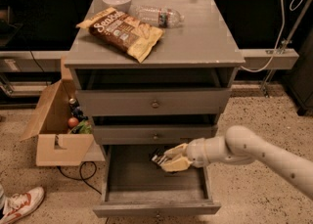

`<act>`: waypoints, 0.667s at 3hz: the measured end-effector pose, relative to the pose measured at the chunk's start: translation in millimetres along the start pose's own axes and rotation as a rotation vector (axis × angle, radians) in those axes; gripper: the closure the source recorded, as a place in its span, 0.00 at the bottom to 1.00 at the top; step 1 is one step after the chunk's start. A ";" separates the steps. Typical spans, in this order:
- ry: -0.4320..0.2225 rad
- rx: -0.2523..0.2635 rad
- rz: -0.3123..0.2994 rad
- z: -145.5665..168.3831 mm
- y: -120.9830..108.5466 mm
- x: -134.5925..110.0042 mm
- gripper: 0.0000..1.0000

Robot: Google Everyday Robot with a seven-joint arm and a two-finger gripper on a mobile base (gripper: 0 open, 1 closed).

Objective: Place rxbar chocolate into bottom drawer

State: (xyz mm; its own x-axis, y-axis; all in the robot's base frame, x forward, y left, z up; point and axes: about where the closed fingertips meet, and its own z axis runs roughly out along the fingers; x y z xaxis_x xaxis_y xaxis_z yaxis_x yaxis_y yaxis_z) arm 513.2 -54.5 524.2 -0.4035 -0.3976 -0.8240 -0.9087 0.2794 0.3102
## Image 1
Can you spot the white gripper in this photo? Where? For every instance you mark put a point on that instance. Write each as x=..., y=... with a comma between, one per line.
x=196, y=153

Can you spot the black rxbar chocolate bar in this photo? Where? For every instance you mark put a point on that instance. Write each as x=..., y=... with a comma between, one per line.
x=158, y=157

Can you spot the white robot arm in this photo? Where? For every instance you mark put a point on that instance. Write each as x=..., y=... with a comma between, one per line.
x=240, y=145

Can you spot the grey open bottom drawer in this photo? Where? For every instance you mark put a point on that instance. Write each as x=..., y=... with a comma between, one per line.
x=135, y=186

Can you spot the grey top drawer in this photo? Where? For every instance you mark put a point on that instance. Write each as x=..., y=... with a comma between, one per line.
x=152, y=102

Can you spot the grey middle drawer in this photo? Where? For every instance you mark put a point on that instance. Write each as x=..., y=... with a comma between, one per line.
x=151, y=134

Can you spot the grey wooden drawer cabinet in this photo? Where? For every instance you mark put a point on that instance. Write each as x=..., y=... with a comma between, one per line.
x=200, y=54

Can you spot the green snack bag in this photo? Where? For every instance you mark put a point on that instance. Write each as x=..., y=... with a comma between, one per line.
x=84, y=127

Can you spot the red apple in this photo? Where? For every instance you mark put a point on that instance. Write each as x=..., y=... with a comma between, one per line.
x=72, y=122

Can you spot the blue item in box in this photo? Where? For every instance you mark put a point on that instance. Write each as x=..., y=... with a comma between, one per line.
x=78, y=113

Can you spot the soda can in box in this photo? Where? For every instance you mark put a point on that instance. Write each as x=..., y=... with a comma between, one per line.
x=73, y=103

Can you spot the open cardboard box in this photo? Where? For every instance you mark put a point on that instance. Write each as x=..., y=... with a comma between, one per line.
x=48, y=124

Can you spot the clear plastic water bottle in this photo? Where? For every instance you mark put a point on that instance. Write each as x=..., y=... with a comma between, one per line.
x=160, y=17

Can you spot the brown yellow chips bag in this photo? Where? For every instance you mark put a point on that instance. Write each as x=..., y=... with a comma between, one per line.
x=124, y=32

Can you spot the white bowl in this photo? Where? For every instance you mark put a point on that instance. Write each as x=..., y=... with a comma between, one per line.
x=121, y=5

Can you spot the white red sneaker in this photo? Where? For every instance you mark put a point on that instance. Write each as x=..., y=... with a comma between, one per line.
x=17, y=206

